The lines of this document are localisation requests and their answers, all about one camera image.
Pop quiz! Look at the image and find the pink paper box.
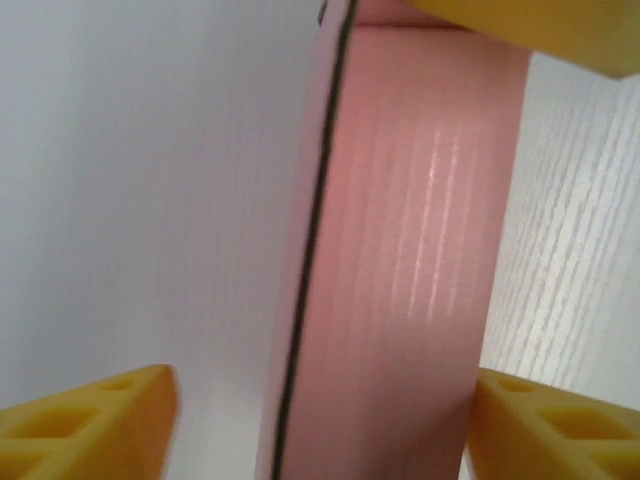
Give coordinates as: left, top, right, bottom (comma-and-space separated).
254, 0, 532, 480

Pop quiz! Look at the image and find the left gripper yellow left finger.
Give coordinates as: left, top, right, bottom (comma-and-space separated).
0, 363, 180, 480

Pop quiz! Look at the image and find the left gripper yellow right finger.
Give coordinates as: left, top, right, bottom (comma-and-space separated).
466, 367, 640, 480

